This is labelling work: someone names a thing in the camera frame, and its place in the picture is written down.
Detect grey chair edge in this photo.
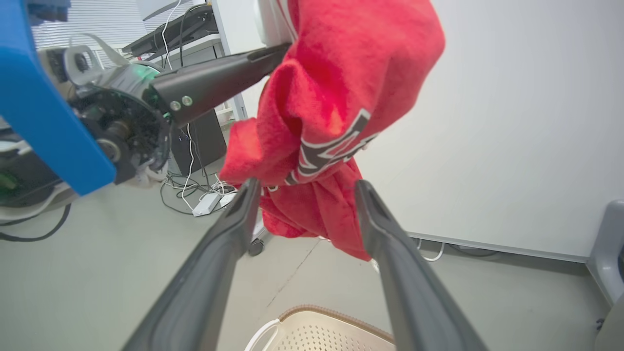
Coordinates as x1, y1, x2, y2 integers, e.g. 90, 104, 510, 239
586, 199, 624, 305

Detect black cable bundle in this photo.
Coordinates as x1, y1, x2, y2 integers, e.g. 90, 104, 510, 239
160, 124, 239, 216

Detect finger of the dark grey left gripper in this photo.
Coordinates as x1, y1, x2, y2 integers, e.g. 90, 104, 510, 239
149, 42, 293, 128

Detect white window blinds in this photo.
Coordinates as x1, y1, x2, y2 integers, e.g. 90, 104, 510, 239
30, 0, 147, 52

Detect cream perforated laundry basket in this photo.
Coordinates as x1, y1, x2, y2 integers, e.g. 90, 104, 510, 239
244, 305, 396, 351

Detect black desk equipment tray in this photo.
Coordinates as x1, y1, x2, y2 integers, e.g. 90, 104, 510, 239
122, 4, 220, 60

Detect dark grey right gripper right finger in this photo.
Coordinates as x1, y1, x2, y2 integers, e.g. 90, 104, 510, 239
354, 179, 489, 351

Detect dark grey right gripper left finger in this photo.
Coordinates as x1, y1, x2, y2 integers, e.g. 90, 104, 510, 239
121, 177, 262, 351

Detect white power strip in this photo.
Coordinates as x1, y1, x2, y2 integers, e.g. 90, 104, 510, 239
192, 193, 224, 217

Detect thick black floor cable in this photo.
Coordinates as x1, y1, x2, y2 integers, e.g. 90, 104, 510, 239
0, 204, 72, 243

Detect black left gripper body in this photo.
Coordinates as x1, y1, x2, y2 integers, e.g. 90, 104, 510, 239
68, 62, 172, 187

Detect black computer tower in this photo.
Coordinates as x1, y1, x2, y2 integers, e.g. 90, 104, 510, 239
168, 110, 228, 177

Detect large white partition panel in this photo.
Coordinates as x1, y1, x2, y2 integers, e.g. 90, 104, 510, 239
212, 0, 624, 264

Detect blue left wrist camera cover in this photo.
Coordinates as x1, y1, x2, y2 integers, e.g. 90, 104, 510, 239
0, 0, 118, 196

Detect red garment with grey print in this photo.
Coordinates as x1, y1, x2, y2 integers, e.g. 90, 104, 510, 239
218, 0, 446, 262

